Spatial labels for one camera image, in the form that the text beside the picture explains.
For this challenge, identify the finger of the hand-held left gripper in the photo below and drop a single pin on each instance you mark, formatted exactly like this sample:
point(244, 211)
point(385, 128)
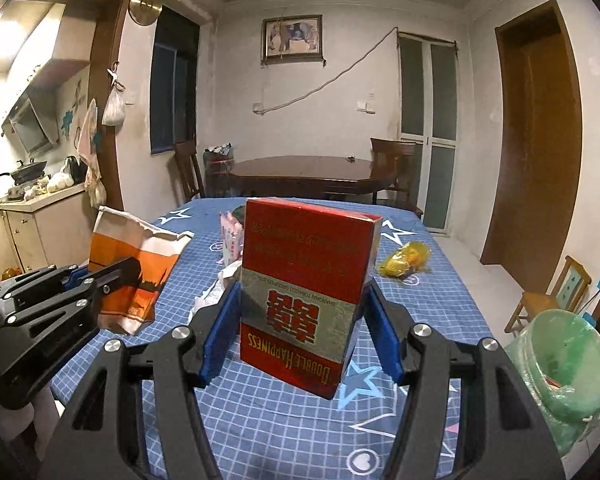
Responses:
point(45, 279)
point(115, 276)

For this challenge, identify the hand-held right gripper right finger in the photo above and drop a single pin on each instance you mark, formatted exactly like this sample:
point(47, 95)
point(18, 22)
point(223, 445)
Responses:
point(380, 330)

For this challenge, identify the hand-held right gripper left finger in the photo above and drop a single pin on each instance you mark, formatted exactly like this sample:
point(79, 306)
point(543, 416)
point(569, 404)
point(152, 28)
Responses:
point(217, 340)

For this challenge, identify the orange and white paper bag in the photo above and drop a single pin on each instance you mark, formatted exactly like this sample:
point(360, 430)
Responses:
point(125, 240)

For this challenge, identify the red cigarette box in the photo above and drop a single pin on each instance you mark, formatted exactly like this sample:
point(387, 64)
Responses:
point(305, 260)

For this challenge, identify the bin with green plastic liner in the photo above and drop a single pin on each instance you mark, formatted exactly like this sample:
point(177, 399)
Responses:
point(565, 360)

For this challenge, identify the crumpled white tissue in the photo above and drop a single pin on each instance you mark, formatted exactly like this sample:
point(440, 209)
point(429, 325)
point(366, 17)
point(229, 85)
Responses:
point(212, 296)

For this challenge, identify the beige kitchen base cabinet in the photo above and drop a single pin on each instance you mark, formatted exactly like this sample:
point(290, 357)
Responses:
point(40, 230)

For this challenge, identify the yellow plastic wrapper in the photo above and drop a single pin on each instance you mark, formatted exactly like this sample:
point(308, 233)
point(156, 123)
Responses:
point(405, 260)

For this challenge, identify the white bag on counter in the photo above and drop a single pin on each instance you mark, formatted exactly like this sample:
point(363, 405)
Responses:
point(60, 182)

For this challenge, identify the blue star-print tablecloth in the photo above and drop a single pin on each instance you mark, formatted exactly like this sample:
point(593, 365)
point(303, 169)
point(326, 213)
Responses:
point(280, 425)

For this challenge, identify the black wok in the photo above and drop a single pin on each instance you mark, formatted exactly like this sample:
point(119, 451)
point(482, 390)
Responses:
point(27, 171)

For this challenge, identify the black bag on counter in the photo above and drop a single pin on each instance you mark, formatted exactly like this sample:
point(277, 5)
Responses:
point(75, 169)

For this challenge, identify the hanging pink cloth bags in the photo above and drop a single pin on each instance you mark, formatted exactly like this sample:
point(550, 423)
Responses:
point(91, 160)

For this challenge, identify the dark wooden dining chair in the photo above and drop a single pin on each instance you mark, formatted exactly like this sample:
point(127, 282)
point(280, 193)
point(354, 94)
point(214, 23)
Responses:
point(392, 160)
point(187, 165)

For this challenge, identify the clear bag of items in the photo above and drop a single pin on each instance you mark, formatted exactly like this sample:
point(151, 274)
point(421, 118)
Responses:
point(219, 170)

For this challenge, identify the steel range hood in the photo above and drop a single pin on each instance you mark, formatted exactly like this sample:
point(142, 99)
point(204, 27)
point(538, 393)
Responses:
point(30, 125)

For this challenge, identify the hanging white plastic bag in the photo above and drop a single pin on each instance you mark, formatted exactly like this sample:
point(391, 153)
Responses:
point(114, 110)

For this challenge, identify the small wooden chair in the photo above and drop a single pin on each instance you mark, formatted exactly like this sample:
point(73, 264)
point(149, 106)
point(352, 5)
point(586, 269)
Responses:
point(545, 305)

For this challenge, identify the dark wooden dining table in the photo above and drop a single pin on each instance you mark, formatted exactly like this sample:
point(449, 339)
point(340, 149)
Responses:
point(305, 167)

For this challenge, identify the dark window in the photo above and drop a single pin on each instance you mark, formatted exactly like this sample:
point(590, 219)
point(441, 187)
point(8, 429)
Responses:
point(172, 85)

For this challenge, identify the white glass double door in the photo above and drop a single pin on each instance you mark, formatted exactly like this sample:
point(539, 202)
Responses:
point(427, 135)

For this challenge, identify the brown wooden door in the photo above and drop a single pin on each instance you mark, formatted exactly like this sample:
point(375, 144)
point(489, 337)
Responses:
point(535, 150)

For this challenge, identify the white wall switch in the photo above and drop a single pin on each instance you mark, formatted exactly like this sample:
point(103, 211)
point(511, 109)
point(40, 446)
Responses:
point(365, 107)

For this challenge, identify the kitchen wall cabinet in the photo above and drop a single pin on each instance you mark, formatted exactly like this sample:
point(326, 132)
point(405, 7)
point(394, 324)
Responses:
point(55, 45)

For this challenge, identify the round gold wall clock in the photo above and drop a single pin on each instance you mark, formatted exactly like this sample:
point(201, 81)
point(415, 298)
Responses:
point(146, 5)

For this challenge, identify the framed wall picture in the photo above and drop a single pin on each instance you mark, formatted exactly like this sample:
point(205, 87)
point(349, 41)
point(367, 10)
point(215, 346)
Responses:
point(292, 39)

